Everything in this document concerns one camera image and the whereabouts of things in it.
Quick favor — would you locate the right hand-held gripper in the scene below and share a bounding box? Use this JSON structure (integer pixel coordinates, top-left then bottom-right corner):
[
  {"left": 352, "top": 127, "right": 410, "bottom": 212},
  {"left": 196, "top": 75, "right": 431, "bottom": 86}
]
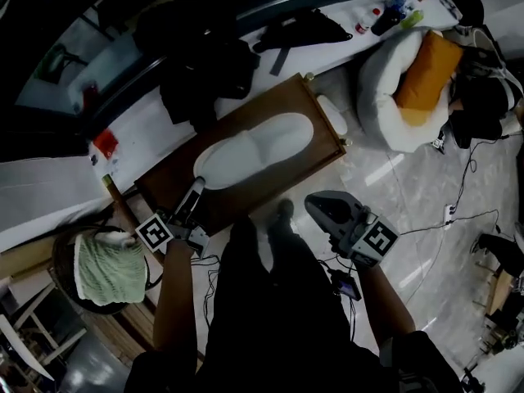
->
[{"left": 305, "top": 190, "right": 400, "bottom": 268}]

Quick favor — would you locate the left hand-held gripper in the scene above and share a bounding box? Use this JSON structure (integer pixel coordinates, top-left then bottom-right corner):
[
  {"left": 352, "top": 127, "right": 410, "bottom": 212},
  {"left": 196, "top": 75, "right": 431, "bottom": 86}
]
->
[{"left": 134, "top": 176, "right": 212, "bottom": 260}]

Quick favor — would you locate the white slipper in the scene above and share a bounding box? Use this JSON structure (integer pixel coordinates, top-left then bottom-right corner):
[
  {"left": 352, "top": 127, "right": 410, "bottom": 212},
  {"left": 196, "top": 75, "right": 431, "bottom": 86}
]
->
[
  {"left": 192, "top": 112, "right": 315, "bottom": 191},
  {"left": 315, "top": 94, "right": 349, "bottom": 137}
]

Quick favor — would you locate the person's right forearm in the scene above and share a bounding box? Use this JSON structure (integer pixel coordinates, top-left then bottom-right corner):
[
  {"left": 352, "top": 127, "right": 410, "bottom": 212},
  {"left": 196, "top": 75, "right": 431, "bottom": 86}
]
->
[{"left": 355, "top": 260, "right": 417, "bottom": 351}]

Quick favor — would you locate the person's left forearm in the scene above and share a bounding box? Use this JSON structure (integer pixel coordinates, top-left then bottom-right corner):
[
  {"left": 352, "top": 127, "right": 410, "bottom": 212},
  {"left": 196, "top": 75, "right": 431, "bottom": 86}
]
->
[{"left": 151, "top": 239, "right": 210, "bottom": 354}]

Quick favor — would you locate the brown wooden shoe rack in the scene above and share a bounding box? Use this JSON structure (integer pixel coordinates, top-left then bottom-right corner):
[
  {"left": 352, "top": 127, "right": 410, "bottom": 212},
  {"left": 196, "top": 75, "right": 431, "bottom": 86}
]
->
[{"left": 101, "top": 71, "right": 348, "bottom": 237}]

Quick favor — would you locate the person's right black shoe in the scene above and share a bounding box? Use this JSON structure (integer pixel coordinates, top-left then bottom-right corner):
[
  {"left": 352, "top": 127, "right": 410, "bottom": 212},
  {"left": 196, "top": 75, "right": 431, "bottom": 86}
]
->
[{"left": 276, "top": 200, "right": 296, "bottom": 221}]

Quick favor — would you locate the small black screen device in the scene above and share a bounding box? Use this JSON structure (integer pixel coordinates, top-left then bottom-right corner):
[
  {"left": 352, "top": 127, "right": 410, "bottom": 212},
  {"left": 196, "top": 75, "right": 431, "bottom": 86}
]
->
[{"left": 330, "top": 270, "right": 362, "bottom": 301}]

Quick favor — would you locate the red packet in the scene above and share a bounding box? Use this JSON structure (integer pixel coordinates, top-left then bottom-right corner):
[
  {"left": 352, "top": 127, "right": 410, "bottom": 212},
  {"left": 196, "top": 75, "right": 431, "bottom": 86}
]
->
[{"left": 92, "top": 128, "right": 120, "bottom": 155}]

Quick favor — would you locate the green white towel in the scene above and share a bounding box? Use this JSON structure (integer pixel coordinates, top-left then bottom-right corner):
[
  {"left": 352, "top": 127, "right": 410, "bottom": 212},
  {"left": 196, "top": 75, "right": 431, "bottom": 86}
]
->
[{"left": 73, "top": 229, "right": 148, "bottom": 307}]

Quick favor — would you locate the grey white plush bed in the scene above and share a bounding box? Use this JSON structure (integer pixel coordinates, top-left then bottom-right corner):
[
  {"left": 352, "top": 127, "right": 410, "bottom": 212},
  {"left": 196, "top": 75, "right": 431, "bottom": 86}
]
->
[{"left": 355, "top": 26, "right": 459, "bottom": 153}]

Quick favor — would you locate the person's black clothing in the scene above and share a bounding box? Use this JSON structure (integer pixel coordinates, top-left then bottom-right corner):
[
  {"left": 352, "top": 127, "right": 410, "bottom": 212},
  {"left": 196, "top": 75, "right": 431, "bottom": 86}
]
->
[{"left": 130, "top": 215, "right": 451, "bottom": 393}]

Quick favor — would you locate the spare hand-held gripper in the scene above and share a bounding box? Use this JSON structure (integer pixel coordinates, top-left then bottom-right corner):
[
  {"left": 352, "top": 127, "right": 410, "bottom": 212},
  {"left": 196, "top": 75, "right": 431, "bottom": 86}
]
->
[{"left": 431, "top": 131, "right": 449, "bottom": 155}]

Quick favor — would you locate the black jacket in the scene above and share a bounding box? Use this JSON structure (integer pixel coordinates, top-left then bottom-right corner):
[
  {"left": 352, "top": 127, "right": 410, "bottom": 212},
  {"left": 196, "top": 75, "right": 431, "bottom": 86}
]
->
[{"left": 137, "top": 2, "right": 261, "bottom": 130}]

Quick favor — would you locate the wooden slatted platform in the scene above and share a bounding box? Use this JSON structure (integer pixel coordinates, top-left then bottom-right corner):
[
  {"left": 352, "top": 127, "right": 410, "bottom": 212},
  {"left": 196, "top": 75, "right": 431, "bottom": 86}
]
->
[{"left": 81, "top": 296, "right": 206, "bottom": 368}]

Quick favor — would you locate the black woven basket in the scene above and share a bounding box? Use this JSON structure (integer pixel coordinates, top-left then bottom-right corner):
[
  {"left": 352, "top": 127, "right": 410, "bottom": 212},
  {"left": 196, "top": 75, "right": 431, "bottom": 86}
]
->
[{"left": 51, "top": 225, "right": 163, "bottom": 317}]

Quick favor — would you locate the grey flat strip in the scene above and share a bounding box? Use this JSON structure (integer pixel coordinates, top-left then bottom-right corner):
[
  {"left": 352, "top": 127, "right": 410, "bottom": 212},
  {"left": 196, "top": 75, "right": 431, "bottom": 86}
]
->
[{"left": 269, "top": 47, "right": 290, "bottom": 77}]

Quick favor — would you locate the orange cushion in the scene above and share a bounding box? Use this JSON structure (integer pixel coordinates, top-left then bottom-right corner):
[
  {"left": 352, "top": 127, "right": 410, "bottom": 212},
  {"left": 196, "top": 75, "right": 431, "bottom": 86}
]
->
[{"left": 395, "top": 30, "right": 464, "bottom": 129}]

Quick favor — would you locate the black bag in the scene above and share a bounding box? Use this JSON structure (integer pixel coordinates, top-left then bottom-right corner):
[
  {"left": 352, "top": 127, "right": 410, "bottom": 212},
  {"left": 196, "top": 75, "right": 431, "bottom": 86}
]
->
[{"left": 252, "top": 8, "right": 353, "bottom": 55}]

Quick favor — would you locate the light wooden stool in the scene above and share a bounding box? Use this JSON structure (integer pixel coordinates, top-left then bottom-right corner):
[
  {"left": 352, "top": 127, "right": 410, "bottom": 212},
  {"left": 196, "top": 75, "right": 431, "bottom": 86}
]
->
[{"left": 486, "top": 267, "right": 524, "bottom": 318}]

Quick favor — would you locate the black bottle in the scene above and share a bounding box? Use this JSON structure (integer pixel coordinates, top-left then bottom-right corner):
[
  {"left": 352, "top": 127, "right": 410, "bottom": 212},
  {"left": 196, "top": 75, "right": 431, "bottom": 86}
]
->
[{"left": 370, "top": 8, "right": 400, "bottom": 37}]

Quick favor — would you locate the green bottle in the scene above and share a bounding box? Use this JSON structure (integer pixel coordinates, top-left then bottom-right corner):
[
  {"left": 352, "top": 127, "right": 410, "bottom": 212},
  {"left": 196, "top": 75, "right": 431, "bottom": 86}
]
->
[{"left": 399, "top": 9, "right": 425, "bottom": 30}]

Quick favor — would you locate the long black cable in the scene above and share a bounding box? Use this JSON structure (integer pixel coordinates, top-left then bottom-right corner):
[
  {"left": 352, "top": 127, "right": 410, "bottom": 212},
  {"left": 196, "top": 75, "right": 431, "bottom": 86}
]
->
[{"left": 396, "top": 209, "right": 501, "bottom": 237}]

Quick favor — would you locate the black looped cable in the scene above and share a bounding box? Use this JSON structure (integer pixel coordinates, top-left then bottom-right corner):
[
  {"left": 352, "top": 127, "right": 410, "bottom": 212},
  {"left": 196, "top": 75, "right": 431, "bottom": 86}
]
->
[{"left": 448, "top": 133, "right": 513, "bottom": 210}]

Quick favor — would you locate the white wooden frame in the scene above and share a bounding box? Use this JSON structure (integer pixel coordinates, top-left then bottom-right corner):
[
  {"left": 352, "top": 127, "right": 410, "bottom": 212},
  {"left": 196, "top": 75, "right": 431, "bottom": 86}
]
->
[{"left": 7, "top": 292, "right": 87, "bottom": 368}]

